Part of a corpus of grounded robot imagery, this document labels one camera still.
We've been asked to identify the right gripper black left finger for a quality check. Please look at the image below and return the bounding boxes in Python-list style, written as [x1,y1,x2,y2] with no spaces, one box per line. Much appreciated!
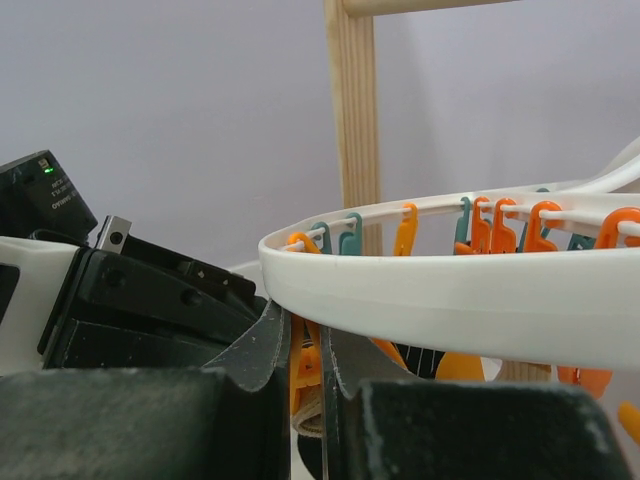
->
[1,302,292,479]

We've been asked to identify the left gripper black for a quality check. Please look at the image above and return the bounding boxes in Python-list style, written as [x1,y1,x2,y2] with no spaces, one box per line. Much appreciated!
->
[37,215,267,369]

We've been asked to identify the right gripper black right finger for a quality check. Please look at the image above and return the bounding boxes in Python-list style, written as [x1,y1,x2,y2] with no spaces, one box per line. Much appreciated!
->
[320,327,632,479]

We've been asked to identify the brown argyle sock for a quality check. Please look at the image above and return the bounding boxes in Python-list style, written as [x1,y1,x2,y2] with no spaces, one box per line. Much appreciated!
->
[291,386,323,439]

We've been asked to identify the white round clip hanger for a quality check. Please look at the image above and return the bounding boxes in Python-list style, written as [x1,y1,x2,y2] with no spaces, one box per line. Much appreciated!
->
[259,143,639,370]

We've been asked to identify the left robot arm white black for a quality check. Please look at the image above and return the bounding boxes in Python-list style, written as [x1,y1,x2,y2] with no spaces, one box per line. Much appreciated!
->
[1,150,266,375]

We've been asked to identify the orange clip between fingers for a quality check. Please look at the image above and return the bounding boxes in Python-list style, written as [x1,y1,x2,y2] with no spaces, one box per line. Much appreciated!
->
[289,314,322,416]

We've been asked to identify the wooden hanger stand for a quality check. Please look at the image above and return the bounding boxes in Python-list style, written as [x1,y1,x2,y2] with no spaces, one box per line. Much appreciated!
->
[323,0,526,256]

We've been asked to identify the black sock white stripes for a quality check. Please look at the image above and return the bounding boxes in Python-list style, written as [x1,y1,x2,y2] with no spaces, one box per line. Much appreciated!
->
[296,344,444,479]

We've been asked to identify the white plastic tub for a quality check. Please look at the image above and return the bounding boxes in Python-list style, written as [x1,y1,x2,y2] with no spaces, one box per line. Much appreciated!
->
[228,260,264,290]

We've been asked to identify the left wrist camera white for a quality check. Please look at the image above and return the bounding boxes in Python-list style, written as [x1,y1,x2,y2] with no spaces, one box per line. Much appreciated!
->
[0,214,134,376]

